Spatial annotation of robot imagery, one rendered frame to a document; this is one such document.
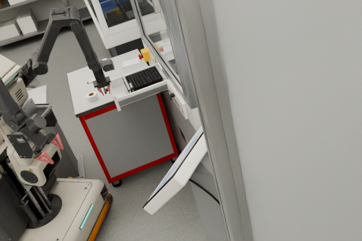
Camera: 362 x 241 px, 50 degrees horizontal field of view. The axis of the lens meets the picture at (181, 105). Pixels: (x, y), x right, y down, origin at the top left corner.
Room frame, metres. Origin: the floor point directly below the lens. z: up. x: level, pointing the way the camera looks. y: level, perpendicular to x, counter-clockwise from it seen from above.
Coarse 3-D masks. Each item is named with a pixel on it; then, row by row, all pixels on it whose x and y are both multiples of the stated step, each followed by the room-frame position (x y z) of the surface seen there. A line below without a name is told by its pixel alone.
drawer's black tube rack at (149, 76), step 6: (138, 72) 2.17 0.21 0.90; (144, 72) 2.16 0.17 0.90; (150, 72) 2.13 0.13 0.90; (156, 72) 2.11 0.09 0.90; (126, 78) 2.14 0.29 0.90; (132, 78) 2.12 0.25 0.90; (138, 78) 2.10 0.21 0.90; (144, 78) 2.08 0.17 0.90; (150, 78) 2.12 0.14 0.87; (156, 78) 2.04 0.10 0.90; (162, 78) 2.03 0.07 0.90; (132, 84) 2.04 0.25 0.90; (138, 84) 2.02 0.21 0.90; (144, 84) 2.01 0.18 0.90; (150, 84) 2.04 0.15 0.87
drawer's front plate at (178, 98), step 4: (168, 80) 1.93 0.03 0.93; (168, 84) 1.91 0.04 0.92; (168, 88) 1.94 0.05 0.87; (172, 88) 1.83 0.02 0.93; (172, 92) 1.84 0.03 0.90; (176, 92) 1.79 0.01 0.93; (176, 96) 1.76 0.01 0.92; (180, 96) 1.74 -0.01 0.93; (176, 100) 1.79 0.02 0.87; (180, 100) 1.70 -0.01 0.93; (176, 104) 1.82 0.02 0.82; (180, 104) 1.70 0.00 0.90; (184, 104) 1.67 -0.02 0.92; (180, 108) 1.73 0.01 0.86; (184, 108) 1.66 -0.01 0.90; (184, 112) 1.66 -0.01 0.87; (184, 116) 1.68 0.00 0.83; (188, 116) 1.67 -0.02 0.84
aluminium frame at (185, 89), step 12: (132, 0) 2.50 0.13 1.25; (168, 0) 1.59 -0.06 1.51; (168, 12) 1.58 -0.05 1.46; (168, 24) 1.60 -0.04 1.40; (144, 36) 2.49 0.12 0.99; (180, 48) 1.59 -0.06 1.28; (180, 60) 1.58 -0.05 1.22; (168, 72) 1.91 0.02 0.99; (180, 72) 1.59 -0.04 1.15; (180, 84) 1.74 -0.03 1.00; (192, 96) 1.58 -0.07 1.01
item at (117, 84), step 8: (136, 72) 2.20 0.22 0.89; (160, 72) 2.22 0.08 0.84; (112, 80) 2.17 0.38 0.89; (120, 80) 2.18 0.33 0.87; (120, 88) 2.14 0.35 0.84; (144, 88) 1.97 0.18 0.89; (152, 88) 1.98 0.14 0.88; (160, 88) 1.98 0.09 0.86; (120, 96) 2.05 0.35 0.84; (128, 96) 1.95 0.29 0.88; (136, 96) 1.95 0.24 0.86; (144, 96) 1.96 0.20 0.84; (120, 104) 1.93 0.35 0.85
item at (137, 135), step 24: (72, 72) 2.71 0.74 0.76; (120, 72) 2.50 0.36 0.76; (72, 96) 2.34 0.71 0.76; (96, 120) 2.13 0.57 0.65; (120, 120) 2.16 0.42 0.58; (144, 120) 2.19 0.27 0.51; (168, 120) 2.22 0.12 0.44; (96, 144) 2.12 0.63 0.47; (120, 144) 2.15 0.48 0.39; (144, 144) 2.18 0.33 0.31; (168, 144) 2.21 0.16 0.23; (120, 168) 2.14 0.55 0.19; (144, 168) 2.17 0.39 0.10
